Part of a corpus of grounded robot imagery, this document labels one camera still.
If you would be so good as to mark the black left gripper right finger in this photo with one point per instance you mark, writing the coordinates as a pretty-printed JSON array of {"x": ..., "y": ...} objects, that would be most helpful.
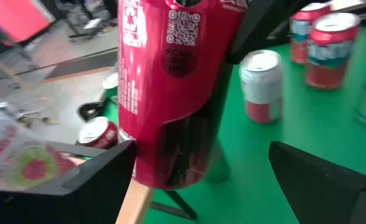
[{"x": 332, "y": 199}]

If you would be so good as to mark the orange red fabric panel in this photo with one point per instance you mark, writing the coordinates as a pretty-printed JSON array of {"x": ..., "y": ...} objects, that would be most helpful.
[{"x": 15, "y": 18}]

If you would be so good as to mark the black clamp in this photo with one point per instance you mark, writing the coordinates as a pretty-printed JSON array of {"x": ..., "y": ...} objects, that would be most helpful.
[{"x": 91, "y": 111}]

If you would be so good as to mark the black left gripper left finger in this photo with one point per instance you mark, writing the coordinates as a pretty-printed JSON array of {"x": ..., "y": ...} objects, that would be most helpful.
[{"x": 61, "y": 205}]

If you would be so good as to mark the black floor mat orange edge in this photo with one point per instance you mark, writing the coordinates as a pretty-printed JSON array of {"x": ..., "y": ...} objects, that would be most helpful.
[{"x": 83, "y": 66}]

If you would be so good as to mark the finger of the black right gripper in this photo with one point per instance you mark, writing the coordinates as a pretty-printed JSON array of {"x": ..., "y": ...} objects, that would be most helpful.
[{"x": 263, "y": 25}]

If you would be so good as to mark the red Coca-Cola can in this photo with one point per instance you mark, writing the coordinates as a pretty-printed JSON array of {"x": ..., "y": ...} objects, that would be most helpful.
[
  {"x": 97, "y": 134},
  {"x": 151, "y": 93}
]

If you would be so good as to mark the red Fanta can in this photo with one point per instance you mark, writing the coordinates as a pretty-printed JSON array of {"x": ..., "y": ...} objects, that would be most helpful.
[
  {"x": 330, "y": 54},
  {"x": 304, "y": 31}
]

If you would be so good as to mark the wooden shelf black metal frame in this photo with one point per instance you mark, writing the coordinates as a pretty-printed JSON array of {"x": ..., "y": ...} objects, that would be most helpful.
[{"x": 134, "y": 205}]

